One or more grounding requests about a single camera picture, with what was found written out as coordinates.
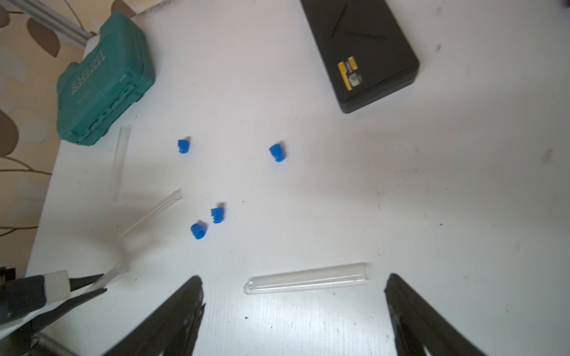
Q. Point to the black flat tool case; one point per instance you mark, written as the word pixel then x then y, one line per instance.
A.
pixel 366 55

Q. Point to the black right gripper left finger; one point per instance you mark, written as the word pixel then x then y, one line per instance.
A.
pixel 172 329

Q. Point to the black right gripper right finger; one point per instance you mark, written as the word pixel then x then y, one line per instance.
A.
pixel 418 328

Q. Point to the aluminium frame post left rear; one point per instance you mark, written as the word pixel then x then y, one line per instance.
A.
pixel 53 20

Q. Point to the green plastic tool case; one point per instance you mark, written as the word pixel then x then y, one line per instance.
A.
pixel 93 93

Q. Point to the clear test tube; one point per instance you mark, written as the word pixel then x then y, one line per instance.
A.
pixel 156 211
pixel 314 279
pixel 119 163
pixel 108 277

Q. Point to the blue stopper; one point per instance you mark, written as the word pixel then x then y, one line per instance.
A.
pixel 218 214
pixel 198 230
pixel 278 152
pixel 183 146

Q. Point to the clear test tube by case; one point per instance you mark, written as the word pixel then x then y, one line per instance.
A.
pixel 119 163

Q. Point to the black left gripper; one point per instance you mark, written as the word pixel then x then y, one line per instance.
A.
pixel 19 298

